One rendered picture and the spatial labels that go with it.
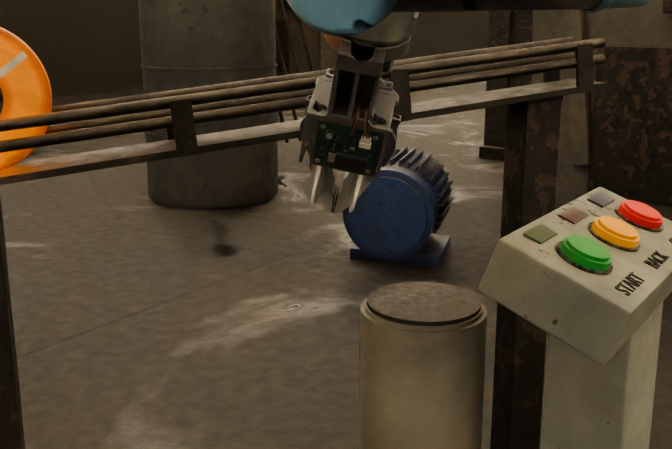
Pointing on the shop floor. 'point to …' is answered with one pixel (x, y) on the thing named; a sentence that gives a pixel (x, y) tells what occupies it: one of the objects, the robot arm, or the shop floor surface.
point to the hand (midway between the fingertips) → (336, 197)
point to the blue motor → (402, 212)
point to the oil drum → (175, 77)
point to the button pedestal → (590, 325)
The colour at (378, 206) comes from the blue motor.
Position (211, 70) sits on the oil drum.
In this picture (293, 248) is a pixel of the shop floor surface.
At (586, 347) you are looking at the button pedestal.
